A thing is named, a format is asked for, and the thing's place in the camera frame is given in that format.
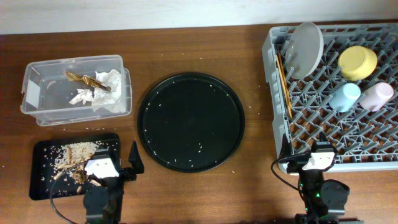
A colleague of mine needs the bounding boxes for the blue cup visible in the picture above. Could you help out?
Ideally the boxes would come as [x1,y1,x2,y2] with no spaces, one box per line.
[329,83,361,113]

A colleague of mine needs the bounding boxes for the small bottle with white cap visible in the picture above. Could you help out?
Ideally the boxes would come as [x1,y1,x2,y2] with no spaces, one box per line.
[65,71,111,92]

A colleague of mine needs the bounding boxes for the yellow bowl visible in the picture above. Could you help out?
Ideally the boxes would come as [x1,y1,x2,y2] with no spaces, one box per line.
[338,45,378,81]

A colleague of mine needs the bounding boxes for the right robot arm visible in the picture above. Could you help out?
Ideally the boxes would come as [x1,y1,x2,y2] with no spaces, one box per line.
[272,133,363,224]

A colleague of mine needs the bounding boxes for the white tissue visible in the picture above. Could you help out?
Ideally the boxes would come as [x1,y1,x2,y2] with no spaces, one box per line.
[91,69,126,113]

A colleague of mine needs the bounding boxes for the small tissue piece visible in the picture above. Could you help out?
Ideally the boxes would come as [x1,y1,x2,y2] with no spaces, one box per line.
[69,89,93,105]

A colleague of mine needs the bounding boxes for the clear plastic bin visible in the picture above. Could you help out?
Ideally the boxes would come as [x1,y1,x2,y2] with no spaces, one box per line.
[21,55,132,126]

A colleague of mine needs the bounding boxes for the round black serving tray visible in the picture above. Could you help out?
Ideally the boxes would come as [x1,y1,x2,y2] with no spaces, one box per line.
[137,72,245,173]

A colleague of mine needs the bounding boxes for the black rectangular tray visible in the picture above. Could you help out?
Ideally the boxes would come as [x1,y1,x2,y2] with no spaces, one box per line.
[29,133,120,200]

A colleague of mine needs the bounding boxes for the pink cup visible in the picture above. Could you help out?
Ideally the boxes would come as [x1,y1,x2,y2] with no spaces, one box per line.
[359,82,394,112]

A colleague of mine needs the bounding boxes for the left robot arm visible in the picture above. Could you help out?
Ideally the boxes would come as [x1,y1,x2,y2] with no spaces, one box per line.
[83,142,144,223]

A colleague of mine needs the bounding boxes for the grey plate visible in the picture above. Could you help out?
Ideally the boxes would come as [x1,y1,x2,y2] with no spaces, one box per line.
[284,22,324,79]

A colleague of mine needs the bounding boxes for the food scraps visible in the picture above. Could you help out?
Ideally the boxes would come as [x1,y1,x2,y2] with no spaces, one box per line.
[37,141,117,199]

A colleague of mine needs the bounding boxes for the grey dishwasher rack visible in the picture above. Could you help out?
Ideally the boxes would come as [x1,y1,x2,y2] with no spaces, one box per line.
[262,23,397,172]

